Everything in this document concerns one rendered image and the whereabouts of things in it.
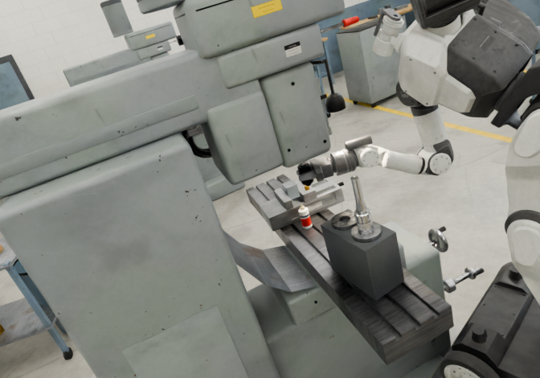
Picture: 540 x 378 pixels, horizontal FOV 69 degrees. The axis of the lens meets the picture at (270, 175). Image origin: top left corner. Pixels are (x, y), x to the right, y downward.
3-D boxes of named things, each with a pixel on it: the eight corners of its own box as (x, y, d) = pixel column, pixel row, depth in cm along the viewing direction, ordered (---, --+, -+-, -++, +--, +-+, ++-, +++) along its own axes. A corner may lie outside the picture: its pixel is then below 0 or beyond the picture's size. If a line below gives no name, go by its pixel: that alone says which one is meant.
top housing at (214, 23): (311, 17, 142) (300, -32, 135) (349, 12, 118) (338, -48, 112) (187, 58, 131) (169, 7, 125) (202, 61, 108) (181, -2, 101)
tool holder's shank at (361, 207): (357, 208, 116) (349, 175, 112) (368, 207, 115) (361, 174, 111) (355, 214, 114) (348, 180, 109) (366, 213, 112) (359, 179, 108)
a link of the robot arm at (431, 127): (446, 156, 154) (429, 104, 148) (464, 165, 141) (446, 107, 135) (419, 169, 154) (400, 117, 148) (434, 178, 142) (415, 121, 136)
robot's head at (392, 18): (399, 45, 125) (385, 33, 129) (410, 19, 119) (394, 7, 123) (383, 47, 123) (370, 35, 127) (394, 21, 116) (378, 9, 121)
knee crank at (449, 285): (477, 268, 179) (476, 257, 176) (488, 275, 173) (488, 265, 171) (438, 289, 174) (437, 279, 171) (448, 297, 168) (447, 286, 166)
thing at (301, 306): (360, 232, 185) (355, 210, 180) (409, 269, 154) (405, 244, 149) (264, 278, 174) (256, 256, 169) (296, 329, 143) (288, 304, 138)
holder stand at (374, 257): (357, 252, 141) (347, 204, 133) (405, 281, 122) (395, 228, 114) (331, 269, 136) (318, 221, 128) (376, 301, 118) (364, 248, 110)
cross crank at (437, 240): (437, 240, 189) (435, 220, 184) (456, 252, 178) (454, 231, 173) (410, 255, 185) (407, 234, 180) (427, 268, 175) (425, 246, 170)
